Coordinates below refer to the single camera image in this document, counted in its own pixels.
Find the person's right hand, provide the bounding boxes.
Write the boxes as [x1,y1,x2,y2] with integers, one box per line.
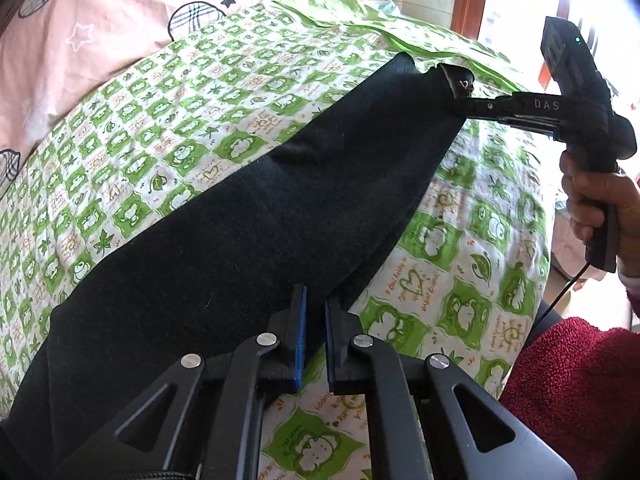
[559,151,640,278]

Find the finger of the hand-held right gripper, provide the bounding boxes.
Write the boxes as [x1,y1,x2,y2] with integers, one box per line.
[440,63,568,137]

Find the black pants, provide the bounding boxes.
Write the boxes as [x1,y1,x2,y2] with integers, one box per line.
[9,53,474,480]

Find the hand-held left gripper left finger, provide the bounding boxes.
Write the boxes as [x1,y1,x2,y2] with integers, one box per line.
[54,285,308,480]

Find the green frog print bed sheet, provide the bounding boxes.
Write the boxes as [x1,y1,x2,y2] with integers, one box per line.
[0,0,556,480]

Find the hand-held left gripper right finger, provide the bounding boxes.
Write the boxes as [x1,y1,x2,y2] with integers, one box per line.
[324,298,581,480]

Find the red fleece clothing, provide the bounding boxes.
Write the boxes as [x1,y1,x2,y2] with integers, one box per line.
[499,316,640,480]

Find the pink star print quilt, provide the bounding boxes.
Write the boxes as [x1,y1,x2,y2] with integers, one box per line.
[0,0,372,196]

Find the black cable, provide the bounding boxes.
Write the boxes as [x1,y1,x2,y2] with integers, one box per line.
[530,262,592,339]

